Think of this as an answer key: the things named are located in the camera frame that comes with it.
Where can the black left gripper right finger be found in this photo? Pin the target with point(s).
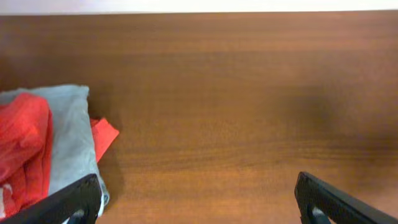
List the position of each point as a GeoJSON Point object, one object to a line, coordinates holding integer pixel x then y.
{"type": "Point", "coordinates": [320, 202]}

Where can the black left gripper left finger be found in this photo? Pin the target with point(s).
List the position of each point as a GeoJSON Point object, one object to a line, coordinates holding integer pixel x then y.
{"type": "Point", "coordinates": [79, 202]}

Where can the grey folded t-shirt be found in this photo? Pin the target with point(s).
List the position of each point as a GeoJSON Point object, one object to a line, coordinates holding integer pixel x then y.
{"type": "Point", "coordinates": [73, 148]}

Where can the red printed t-shirt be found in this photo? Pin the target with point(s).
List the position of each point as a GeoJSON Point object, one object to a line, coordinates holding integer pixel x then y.
{"type": "Point", "coordinates": [26, 150]}

